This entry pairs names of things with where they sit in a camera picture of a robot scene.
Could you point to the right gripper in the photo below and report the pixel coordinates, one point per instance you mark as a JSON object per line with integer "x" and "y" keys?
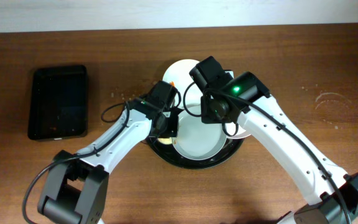
{"x": 212, "y": 114}

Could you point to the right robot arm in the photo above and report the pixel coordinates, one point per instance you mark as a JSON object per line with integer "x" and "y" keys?
{"x": 331, "y": 194}

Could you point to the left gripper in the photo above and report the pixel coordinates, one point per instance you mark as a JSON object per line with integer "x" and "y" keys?
{"x": 169, "y": 129}

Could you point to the black rectangular tray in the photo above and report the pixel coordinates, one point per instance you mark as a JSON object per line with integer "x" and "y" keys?
{"x": 59, "y": 103}

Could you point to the pinkish white plate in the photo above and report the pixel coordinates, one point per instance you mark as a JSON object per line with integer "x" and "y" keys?
{"x": 233, "y": 134}

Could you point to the white plate top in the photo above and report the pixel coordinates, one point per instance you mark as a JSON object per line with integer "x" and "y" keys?
{"x": 178, "y": 75}

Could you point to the light blue-grey plate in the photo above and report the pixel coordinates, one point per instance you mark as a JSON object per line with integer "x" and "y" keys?
{"x": 198, "y": 141}

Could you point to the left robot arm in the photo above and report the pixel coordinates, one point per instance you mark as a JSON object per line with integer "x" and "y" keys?
{"x": 76, "y": 187}

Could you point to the yellow sponge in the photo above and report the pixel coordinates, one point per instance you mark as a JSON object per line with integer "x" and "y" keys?
{"x": 165, "y": 141}

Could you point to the round black tray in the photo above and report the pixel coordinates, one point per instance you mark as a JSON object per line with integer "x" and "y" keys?
{"x": 171, "y": 156}

